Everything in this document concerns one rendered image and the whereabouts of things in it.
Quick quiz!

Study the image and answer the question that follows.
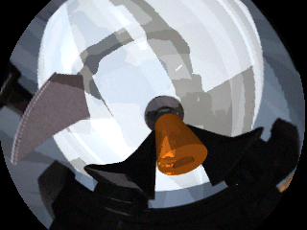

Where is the orange tapered knob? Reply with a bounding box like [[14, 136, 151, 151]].
[[154, 114, 207, 175]]

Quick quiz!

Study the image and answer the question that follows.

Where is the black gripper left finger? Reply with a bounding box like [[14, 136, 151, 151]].
[[84, 130, 157, 200]]

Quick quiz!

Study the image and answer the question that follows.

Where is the dark grey stepped pedestal with short shaft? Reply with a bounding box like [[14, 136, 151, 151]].
[[145, 96, 184, 131]]

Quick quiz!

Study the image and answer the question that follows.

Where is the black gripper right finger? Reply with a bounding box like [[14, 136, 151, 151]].
[[185, 124, 264, 187]]

